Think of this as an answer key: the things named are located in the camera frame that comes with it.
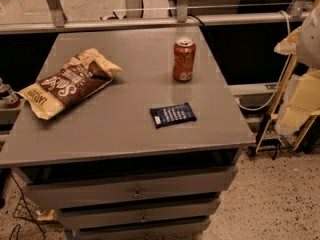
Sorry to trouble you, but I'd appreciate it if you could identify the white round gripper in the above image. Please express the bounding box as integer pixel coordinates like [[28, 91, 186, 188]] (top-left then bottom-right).
[[274, 4, 320, 136]]

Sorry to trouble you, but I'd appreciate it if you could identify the red coke can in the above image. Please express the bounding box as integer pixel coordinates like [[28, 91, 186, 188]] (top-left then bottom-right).
[[173, 37, 196, 82]]

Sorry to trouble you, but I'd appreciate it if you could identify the grey metal railing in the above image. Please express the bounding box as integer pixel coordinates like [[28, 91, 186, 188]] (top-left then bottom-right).
[[0, 0, 319, 34]]

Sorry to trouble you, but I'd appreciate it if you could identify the dark blue snack packet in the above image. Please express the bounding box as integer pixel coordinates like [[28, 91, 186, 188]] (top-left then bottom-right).
[[150, 103, 197, 128]]

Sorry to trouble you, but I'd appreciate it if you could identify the top grey drawer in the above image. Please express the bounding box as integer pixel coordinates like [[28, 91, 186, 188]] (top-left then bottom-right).
[[23, 166, 238, 209]]

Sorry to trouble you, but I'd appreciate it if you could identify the grey drawer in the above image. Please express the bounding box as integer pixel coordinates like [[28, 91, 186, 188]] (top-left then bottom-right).
[[23, 166, 238, 209], [58, 198, 220, 229], [78, 217, 210, 240]]

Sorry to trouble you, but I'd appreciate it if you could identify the grey drawer cabinet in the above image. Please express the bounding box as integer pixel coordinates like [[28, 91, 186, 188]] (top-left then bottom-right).
[[0, 26, 256, 240]]

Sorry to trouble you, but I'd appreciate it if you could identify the bottom grey drawer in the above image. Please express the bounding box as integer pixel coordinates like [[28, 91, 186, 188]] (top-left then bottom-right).
[[78, 217, 210, 240]]

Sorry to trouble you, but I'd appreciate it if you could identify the middle grey drawer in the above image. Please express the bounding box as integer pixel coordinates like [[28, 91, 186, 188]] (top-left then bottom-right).
[[58, 198, 220, 229]]

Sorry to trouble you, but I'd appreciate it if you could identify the brown and cream chip bag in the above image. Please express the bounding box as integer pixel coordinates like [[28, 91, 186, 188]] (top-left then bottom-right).
[[18, 48, 121, 120]]

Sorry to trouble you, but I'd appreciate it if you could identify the small bottle at left edge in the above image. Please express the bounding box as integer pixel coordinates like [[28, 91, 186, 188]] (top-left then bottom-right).
[[0, 78, 21, 108]]

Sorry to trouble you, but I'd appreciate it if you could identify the white cable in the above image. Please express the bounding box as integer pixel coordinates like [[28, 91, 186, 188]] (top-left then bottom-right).
[[235, 10, 294, 112]]

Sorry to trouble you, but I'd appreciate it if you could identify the yellow metal frame cart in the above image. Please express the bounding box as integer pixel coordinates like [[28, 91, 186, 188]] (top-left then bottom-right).
[[246, 55, 320, 159]]

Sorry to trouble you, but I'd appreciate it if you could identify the black floor cable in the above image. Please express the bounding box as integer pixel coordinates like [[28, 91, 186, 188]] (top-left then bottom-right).
[[8, 172, 48, 240]]

